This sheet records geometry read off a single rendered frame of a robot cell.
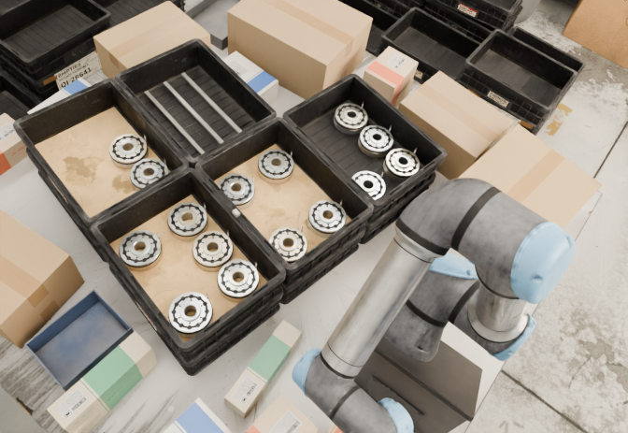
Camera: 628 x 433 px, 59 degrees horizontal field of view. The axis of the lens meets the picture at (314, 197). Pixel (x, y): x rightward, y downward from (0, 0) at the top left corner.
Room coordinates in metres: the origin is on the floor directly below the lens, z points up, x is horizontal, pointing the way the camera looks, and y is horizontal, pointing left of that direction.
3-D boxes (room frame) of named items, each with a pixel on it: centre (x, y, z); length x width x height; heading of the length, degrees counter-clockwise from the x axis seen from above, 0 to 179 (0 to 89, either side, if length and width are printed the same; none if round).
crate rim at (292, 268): (0.83, 0.08, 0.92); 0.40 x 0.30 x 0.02; 51
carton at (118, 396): (0.29, 0.39, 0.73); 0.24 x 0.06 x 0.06; 150
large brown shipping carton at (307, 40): (1.56, 0.16, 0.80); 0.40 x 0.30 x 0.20; 66
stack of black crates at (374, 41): (2.27, -0.05, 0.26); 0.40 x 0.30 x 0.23; 61
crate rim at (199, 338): (0.60, 0.27, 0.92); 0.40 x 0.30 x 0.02; 51
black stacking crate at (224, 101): (1.08, 0.39, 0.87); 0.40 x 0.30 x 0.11; 51
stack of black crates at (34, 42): (1.62, 1.17, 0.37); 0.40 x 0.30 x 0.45; 151
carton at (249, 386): (0.41, 0.04, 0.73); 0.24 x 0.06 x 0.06; 156
